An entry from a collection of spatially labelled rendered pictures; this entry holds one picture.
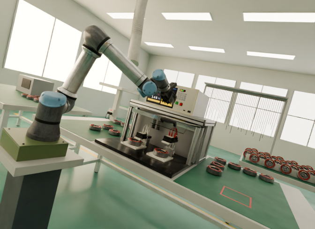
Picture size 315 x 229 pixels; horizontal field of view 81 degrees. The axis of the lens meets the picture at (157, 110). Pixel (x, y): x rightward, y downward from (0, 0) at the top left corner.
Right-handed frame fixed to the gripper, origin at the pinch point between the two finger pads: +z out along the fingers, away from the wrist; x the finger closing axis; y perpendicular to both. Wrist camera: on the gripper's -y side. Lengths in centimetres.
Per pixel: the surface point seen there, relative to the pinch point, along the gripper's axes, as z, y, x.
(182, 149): 33.0, 25.1, 10.8
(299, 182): 114, -3, 108
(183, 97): 4.4, -7.4, 3.8
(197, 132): 10.6, 14.4, 22.7
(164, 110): 7.8, 6.4, -7.1
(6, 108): -14, 59, -153
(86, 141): -10, 54, -44
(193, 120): 8.2, 7.0, 17.7
